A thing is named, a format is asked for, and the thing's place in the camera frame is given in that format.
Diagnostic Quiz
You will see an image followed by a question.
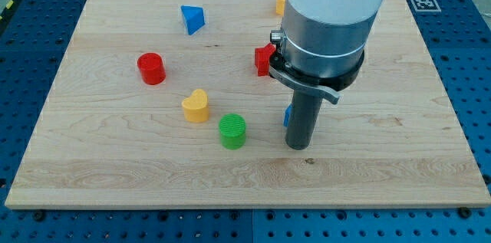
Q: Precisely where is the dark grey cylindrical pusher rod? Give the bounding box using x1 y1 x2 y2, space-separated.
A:
285 90 322 150

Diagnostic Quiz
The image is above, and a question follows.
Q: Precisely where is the black clamp with silver lever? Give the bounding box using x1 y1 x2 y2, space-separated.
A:
269 51 364 104

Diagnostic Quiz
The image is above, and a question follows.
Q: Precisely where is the blue cube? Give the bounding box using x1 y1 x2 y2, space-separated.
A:
283 105 292 127

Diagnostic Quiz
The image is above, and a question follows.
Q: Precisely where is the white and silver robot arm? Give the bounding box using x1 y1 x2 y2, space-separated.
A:
269 0 383 149

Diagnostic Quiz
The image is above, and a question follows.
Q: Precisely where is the red star block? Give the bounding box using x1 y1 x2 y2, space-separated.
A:
254 43 276 77

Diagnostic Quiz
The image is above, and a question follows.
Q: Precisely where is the green cylinder block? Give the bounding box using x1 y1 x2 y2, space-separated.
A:
219 113 246 149

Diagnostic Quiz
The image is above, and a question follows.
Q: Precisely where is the yellow block at top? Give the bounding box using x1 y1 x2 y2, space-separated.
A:
275 0 286 16

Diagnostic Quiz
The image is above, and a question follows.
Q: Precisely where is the yellow heart block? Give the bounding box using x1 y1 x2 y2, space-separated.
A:
181 89 209 123

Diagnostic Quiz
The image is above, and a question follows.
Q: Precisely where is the white fiducial marker tag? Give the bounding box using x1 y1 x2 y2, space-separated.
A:
410 0 441 12

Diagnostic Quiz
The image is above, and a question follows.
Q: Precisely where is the wooden board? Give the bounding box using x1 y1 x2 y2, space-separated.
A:
5 0 490 210

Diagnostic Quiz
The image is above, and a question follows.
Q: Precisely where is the blue triangular prism block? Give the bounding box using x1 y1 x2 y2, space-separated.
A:
180 5 205 35

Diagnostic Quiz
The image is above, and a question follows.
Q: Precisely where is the red cylinder block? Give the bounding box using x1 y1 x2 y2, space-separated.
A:
137 53 166 85

